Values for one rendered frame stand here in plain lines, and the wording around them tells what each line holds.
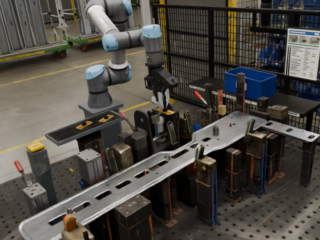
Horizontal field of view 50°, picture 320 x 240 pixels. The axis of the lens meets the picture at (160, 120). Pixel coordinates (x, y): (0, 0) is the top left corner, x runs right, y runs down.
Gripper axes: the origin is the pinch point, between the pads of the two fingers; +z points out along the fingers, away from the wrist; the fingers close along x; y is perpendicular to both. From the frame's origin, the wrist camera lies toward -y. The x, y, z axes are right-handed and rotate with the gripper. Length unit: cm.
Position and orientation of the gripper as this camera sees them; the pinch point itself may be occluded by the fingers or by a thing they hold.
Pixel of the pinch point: (164, 106)
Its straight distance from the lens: 151.6
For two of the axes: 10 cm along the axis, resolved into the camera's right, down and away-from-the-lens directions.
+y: -6.6, -2.0, 7.2
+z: 1.2, 9.2, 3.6
